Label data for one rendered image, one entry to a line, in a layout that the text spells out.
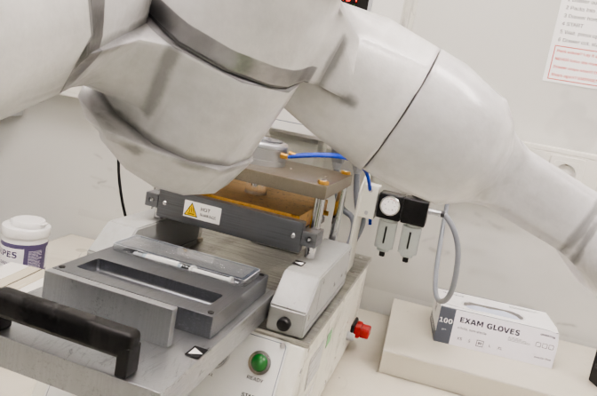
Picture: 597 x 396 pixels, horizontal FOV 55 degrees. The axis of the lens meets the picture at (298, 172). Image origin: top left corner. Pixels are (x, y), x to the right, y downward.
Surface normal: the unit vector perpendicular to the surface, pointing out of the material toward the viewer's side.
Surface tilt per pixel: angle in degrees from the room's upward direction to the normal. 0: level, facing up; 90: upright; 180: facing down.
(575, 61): 90
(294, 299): 41
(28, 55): 98
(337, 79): 103
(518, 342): 90
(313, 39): 109
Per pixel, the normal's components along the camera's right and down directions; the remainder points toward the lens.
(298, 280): -0.06, -0.68
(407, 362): -0.23, 0.11
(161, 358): 0.18, -0.97
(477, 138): 0.39, 0.25
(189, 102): -0.01, 0.48
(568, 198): 0.15, 0.11
